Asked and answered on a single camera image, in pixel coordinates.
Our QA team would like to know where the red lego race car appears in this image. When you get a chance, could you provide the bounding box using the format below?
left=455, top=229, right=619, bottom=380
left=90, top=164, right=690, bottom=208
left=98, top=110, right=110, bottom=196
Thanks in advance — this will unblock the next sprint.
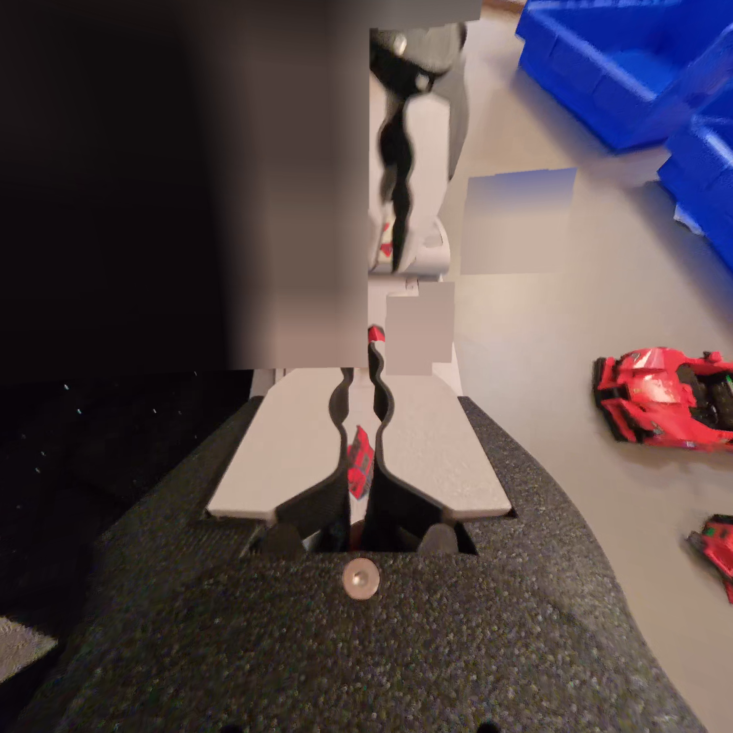
left=592, top=346, right=733, bottom=454

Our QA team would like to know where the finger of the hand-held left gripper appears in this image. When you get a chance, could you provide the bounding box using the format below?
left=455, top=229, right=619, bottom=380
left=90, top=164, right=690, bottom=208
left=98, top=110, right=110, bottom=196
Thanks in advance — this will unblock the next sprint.
left=368, top=74, right=402, bottom=273
left=392, top=92, right=453, bottom=274

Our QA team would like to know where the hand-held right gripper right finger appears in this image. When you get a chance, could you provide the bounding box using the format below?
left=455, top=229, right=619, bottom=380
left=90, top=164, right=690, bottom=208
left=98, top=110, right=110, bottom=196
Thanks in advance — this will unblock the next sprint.
left=368, top=344, right=513, bottom=523

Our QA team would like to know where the red green lego car section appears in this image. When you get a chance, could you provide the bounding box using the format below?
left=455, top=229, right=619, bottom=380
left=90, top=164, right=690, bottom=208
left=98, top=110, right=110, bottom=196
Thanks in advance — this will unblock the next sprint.
left=686, top=513, right=733, bottom=603

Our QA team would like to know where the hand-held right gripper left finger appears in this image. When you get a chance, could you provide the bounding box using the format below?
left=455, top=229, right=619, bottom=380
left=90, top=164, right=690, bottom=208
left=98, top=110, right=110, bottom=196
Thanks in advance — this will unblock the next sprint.
left=205, top=366, right=355, bottom=525

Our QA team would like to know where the lego instruction booklet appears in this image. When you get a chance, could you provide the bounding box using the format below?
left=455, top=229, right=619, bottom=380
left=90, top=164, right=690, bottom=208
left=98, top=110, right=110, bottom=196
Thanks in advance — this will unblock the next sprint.
left=249, top=218, right=463, bottom=519

